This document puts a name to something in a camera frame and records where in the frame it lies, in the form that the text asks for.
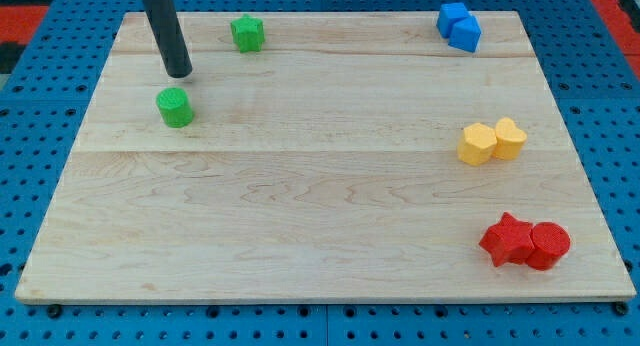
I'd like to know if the green cylinder block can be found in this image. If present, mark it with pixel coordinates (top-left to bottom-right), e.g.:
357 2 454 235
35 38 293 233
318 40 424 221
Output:
156 87 194 128

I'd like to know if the red cylinder block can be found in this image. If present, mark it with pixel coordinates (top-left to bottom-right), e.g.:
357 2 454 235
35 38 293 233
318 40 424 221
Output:
525 222 571 271

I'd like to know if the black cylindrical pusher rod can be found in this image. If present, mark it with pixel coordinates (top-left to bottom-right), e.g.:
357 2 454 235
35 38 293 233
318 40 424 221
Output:
142 0 193 78

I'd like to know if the blue cube block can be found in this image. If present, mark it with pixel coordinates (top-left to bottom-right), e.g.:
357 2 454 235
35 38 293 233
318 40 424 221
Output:
436 2 470 39

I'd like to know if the yellow heart block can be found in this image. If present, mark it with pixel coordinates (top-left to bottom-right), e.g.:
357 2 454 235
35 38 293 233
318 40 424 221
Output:
493 117 528 160

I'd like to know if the red star block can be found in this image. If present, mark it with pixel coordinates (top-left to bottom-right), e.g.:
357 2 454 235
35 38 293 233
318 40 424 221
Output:
479 212 534 267

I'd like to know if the light wooden board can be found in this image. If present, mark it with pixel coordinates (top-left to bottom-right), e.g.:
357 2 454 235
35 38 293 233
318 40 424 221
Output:
15 11 636 305

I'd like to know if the yellow hexagon block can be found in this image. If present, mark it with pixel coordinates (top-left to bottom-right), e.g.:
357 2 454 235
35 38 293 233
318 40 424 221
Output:
456 123 497 166

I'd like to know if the green star block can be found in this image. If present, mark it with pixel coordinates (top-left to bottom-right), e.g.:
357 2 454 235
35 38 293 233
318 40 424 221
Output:
230 14 265 53

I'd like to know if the blue pentagon block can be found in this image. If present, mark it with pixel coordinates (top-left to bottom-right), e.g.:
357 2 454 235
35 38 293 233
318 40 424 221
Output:
448 16 482 53

